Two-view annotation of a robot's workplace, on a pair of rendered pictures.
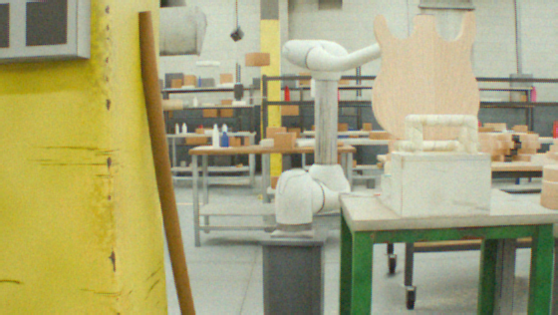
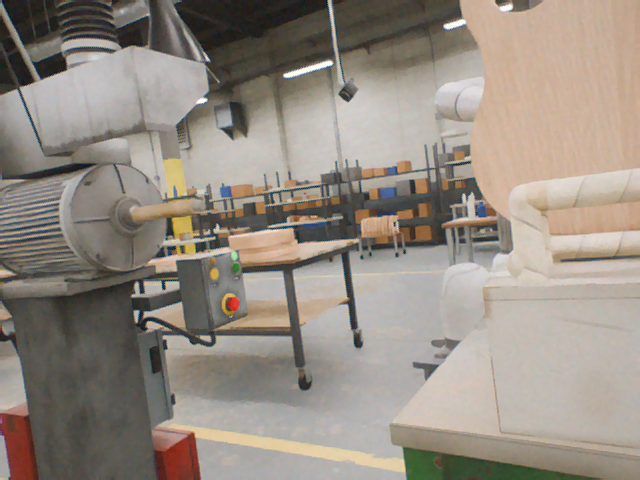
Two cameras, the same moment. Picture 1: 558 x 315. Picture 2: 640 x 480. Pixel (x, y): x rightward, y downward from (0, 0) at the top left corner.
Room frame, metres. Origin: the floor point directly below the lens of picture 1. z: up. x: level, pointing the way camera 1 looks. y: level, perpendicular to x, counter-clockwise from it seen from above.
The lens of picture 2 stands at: (1.03, -0.46, 1.22)
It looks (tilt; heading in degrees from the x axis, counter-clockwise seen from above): 4 degrees down; 28
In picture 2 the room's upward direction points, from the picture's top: 7 degrees counter-clockwise
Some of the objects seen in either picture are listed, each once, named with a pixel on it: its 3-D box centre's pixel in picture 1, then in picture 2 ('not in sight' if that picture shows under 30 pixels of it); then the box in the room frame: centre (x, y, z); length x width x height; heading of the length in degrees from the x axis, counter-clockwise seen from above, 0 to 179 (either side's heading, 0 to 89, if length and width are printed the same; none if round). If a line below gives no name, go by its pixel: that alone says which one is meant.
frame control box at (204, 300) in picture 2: not in sight; (191, 301); (2.07, 0.59, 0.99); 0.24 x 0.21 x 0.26; 88
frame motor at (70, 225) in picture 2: not in sight; (79, 223); (1.84, 0.68, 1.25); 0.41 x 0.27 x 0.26; 88
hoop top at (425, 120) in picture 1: (444, 120); (611, 188); (1.63, -0.47, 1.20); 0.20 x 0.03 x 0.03; 91
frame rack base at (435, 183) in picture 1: (439, 182); (625, 343); (1.67, -0.47, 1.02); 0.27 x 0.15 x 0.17; 92
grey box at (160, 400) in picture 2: not in sight; (132, 329); (1.99, 0.74, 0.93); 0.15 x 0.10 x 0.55; 88
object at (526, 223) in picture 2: (417, 138); (528, 239); (1.62, -0.39, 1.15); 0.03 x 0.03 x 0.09
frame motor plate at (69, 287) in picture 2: not in sight; (69, 280); (1.83, 0.75, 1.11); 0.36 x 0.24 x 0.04; 88
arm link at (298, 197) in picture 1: (295, 195); (468, 298); (2.56, -0.08, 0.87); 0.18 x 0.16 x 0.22; 133
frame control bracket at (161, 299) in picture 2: not in sight; (173, 296); (2.01, 0.59, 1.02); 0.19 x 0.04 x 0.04; 178
